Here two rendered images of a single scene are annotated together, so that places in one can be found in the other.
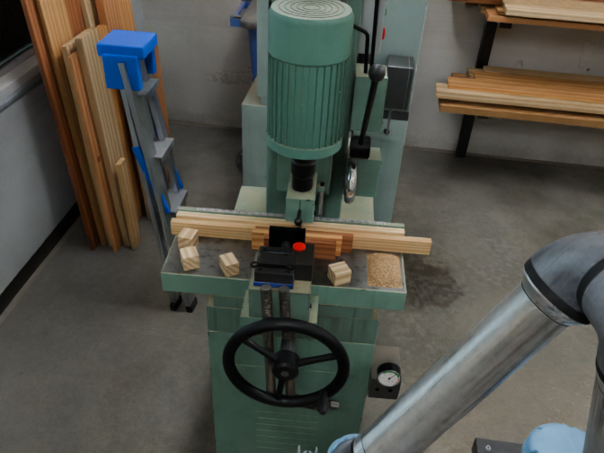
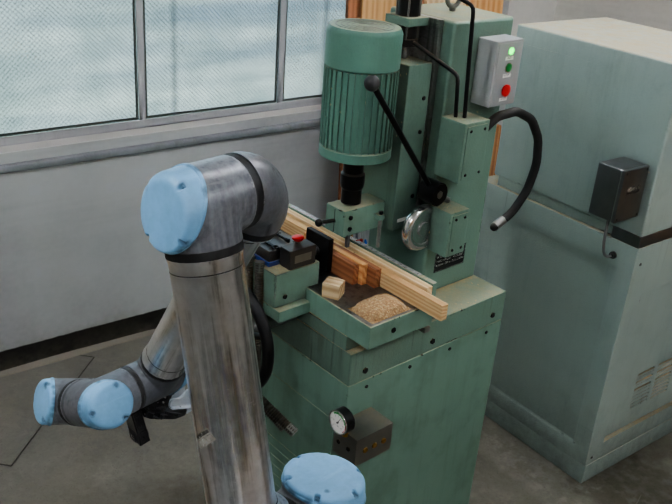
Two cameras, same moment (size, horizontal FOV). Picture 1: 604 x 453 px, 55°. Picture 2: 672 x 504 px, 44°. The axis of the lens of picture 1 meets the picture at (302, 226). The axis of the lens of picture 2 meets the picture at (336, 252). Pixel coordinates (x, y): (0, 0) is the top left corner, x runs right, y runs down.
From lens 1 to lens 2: 1.36 m
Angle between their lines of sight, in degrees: 40
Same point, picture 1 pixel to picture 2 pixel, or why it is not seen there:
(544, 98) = not seen: outside the picture
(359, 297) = (337, 318)
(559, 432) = (339, 464)
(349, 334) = (330, 362)
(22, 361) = not seen: hidden behind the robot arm
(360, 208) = (475, 292)
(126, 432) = not seen: hidden behind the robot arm
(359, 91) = (443, 132)
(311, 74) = (337, 77)
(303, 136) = (330, 136)
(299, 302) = (269, 282)
